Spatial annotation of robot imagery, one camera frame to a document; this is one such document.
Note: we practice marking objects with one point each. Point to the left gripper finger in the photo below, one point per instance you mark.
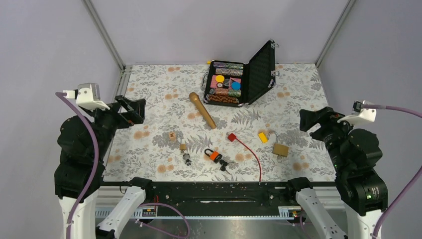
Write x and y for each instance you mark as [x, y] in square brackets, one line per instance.
[135, 111]
[127, 104]

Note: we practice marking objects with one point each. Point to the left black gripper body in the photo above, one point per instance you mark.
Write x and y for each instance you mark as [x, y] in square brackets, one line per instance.
[109, 118]

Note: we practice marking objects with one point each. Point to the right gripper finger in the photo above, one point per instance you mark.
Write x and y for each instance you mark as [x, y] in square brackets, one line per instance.
[308, 119]
[326, 111]

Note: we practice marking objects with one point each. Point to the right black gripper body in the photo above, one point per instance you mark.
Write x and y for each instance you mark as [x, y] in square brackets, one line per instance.
[331, 131]

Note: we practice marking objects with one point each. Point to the large brass padlock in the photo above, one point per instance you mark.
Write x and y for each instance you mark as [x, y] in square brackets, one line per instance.
[278, 148]

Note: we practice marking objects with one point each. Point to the orange black padlock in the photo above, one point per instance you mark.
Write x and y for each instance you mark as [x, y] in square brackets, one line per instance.
[213, 155]

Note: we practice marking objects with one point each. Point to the black keys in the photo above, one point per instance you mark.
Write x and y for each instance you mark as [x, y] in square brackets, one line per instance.
[224, 166]

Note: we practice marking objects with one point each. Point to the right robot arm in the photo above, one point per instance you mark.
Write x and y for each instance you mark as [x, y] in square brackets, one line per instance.
[354, 153]

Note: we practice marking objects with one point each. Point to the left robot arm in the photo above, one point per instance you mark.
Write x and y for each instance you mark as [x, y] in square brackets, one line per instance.
[84, 140]

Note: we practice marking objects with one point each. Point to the wooden letter cube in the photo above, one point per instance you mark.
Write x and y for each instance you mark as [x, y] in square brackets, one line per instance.
[172, 136]

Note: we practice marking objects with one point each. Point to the yellow block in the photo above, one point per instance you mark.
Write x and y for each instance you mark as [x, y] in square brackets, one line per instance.
[262, 137]

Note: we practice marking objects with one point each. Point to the floral table mat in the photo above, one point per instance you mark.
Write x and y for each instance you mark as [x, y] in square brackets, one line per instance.
[146, 151]

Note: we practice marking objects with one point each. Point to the blue chip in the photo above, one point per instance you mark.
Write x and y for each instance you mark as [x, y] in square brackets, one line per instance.
[235, 85]

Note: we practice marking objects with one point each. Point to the black poker chip case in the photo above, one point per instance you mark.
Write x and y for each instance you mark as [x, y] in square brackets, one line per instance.
[257, 77]

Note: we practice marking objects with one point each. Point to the yellow chip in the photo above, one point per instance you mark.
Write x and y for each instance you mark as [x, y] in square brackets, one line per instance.
[220, 78]

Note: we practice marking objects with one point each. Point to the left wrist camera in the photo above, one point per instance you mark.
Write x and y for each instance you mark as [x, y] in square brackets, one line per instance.
[87, 96]

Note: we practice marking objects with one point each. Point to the red cable lock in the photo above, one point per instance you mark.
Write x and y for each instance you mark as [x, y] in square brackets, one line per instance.
[232, 137]

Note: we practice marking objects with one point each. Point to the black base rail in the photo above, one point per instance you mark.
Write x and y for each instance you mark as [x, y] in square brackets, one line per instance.
[218, 200]

